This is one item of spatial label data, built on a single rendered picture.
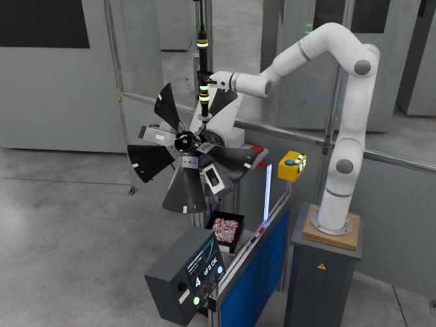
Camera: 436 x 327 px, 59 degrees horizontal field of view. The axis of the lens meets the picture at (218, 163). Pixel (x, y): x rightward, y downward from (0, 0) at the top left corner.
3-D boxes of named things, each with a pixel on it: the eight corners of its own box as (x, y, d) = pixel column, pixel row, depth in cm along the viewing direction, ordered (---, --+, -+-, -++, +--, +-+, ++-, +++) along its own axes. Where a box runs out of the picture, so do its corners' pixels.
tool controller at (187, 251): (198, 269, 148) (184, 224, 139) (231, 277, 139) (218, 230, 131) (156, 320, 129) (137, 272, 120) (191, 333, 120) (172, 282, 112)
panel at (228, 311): (279, 279, 258) (287, 200, 223) (281, 279, 257) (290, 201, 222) (217, 387, 198) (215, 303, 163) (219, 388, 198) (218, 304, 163)
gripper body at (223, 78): (230, 93, 166) (207, 89, 170) (241, 86, 173) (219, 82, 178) (230, 76, 162) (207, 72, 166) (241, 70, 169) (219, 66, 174)
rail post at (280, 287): (278, 286, 268) (288, 196, 226) (283, 289, 266) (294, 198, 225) (276, 290, 265) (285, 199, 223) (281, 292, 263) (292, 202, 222)
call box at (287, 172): (287, 165, 220) (289, 150, 214) (304, 170, 215) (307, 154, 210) (276, 180, 208) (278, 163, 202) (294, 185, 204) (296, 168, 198)
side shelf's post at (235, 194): (233, 242, 304) (235, 152, 260) (238, 244, 303) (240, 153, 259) (231, 246, 302) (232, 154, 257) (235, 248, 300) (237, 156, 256)
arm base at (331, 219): (349, 213, 186) (357, 181, 177) (354, 239, 170) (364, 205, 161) (309, 207, 188) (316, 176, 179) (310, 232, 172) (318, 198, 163)
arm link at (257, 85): (246, 72, 169) (237, 73, 161) (274, 76, 163) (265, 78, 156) (244, 91, 172) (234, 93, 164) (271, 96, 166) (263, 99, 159)
